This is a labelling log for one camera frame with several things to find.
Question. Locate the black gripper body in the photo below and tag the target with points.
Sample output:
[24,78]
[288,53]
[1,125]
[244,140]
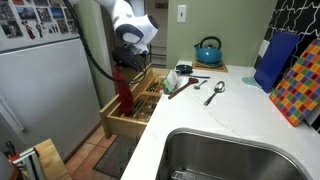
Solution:
[131,59]

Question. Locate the red towel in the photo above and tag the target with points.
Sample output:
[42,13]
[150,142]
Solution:
[125,96]

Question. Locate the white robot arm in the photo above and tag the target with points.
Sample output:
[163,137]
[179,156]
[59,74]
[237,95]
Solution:
[133,23]

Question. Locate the wooden kitchen drawer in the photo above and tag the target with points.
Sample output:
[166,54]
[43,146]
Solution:
[123,126]

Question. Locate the metal vent grille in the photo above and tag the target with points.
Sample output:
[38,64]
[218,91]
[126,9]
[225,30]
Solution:
[158,56]

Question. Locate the wooden cutlery organizer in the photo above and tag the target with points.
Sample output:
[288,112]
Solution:
[150,94]

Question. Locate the green sponge clear container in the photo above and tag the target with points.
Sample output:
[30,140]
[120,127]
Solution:
[168,87]

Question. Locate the black round dish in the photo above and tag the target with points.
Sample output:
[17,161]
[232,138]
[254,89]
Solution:
[184,69]

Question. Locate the brown wooden spoon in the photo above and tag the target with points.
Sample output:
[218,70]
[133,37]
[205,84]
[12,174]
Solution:
[181,89]

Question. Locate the dark thin utensil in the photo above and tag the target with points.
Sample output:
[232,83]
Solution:
[196,76]

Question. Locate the small metal spoon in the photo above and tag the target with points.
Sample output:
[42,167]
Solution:
[196,87]

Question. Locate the white refrigerator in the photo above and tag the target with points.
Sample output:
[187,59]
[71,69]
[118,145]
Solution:
[50,100]

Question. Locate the wooden trivet board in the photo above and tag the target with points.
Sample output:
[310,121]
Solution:
[220,69]

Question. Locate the dark patterned floor rug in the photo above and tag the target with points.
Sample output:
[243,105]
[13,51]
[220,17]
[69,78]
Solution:
[116,156]

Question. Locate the large metal spoon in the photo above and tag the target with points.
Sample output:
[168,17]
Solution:
[219,87]

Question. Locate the red dress dancer magnet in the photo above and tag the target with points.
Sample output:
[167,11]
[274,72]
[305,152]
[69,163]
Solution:
[29,31]

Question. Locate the teal round coaster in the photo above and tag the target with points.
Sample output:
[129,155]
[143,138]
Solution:
[249,82]

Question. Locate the aluminium extrusion bar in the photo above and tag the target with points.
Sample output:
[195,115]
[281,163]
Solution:
[31,163]

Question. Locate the red black clamp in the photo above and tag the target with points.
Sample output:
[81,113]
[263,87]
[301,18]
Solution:
[13,155]

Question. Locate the stainless steel sink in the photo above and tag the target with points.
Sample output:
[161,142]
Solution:
[233,160]

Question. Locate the blue rectangular container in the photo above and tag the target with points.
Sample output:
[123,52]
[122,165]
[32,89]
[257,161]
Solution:
[276,60]

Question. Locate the colourful checkered cutting board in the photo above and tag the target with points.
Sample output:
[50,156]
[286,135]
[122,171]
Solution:
[300,90]

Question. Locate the white light switch plate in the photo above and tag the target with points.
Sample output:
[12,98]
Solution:
[181,13]

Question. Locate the white wall outlet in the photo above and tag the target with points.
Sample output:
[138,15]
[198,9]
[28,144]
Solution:
[263,48]

